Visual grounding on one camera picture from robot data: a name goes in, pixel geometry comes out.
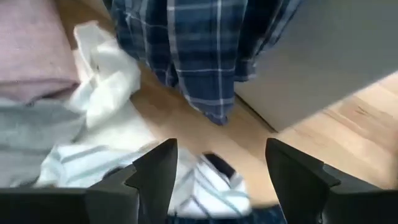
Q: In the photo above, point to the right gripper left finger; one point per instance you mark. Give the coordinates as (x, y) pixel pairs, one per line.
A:
(149, 186)

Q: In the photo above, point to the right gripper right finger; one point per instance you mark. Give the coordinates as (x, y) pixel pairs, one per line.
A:
(304, 186)

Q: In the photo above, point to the blue plaid shirt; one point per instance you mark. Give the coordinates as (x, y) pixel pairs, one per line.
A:
(199, 46)

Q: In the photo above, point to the pink shirt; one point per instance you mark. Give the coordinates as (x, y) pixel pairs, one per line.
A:
(31, 46)

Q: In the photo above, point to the navy dotted garment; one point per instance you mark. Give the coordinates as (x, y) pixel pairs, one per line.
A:
(267, 216)

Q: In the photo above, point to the white teal striped sock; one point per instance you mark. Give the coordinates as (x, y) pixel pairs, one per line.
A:
(211, 193)

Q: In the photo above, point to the grey sock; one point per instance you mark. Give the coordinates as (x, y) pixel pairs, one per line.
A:
(28, 140)

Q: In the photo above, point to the beige fabric storage bin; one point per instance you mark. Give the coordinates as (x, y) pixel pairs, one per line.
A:
(326, 56)

